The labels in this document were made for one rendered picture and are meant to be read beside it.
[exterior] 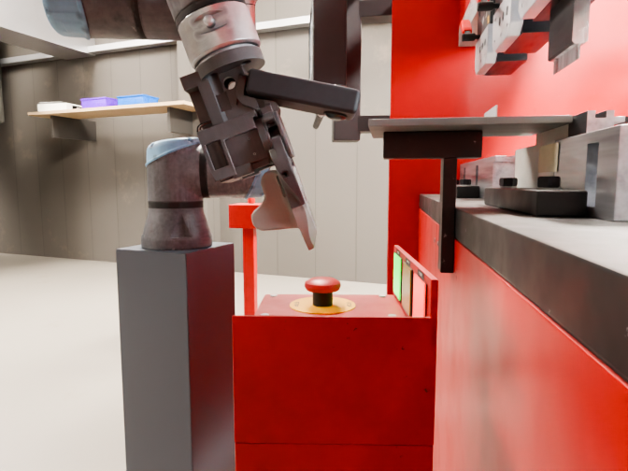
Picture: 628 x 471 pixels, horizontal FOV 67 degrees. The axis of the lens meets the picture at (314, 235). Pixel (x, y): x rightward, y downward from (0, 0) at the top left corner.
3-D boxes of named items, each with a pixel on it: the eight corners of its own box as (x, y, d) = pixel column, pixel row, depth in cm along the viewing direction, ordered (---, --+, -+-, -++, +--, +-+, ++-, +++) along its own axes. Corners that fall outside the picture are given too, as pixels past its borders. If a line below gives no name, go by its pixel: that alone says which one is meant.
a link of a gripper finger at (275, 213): (270, 263, 51) (240, 182, 50) (322, 245, 51) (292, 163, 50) (266, 268, 48) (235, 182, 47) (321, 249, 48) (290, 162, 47)
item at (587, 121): (535, 147, 77) (536, 128, 77) (555, 147, 76) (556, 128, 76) (586, 135, 57) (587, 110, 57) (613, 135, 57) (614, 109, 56)
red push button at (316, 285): (305, 306, 54) (305, 275, 53) (340, 306, 54) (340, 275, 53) (303, 315, 50) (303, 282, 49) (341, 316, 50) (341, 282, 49)
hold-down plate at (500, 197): (483, 204, 83) (484, 187, 83) (516, 205, 82) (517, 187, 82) (535, 216, 54) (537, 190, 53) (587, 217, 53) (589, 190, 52)
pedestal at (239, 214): (235, 343, 269) (232, 197, 260) (278, 345, 266) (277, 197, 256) (222, 355, 250) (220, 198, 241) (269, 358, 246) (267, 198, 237)
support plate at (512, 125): (372, 138, 83) (372, 132, 83) (531, 135, 79) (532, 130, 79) (367, 126, 65) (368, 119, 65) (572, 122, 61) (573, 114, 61)
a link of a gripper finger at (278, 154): (291, 207, 50) (263, 130, 50) (306, 202, 50) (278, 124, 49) (288, 210, 46) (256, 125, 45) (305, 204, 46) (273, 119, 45)
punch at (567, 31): (547, 75, 74) (549, 11, 73) (560, 74, 73) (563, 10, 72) (571, 58, 64) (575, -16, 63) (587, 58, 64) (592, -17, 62)
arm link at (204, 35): (253, 20, 52) (239, -11, 44) (267, 60, 52) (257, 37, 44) (190, 44, 52) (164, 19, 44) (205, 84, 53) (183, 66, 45)
